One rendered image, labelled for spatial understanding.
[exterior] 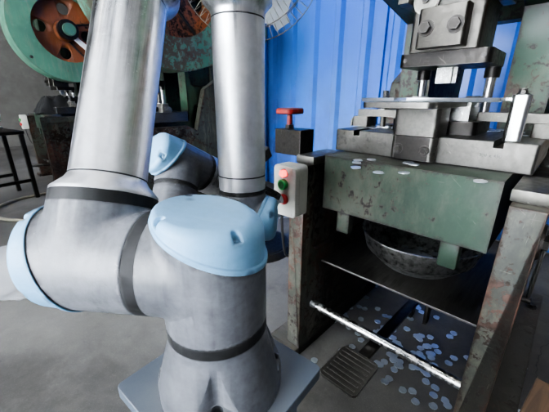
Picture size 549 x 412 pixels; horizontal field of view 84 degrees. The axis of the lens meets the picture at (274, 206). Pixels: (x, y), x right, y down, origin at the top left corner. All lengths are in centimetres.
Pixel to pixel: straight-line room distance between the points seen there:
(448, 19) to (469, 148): 28
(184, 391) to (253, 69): 40
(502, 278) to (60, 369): 119
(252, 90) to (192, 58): 143
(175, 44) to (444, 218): 152
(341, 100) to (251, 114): 197
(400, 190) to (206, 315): 54
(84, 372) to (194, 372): 86
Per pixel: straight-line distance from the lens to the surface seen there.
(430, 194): 72
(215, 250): 28
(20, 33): 338
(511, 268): 67
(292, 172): 76
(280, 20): 148
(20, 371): 131
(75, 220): 36
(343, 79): 240
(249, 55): 46
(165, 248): 29
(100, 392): 113
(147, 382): 47
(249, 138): 45
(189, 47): 187
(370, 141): 86
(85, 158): 39
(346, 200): 81
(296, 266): 92
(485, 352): 76
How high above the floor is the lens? 79
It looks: 20 degrees down
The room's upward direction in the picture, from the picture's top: straight up
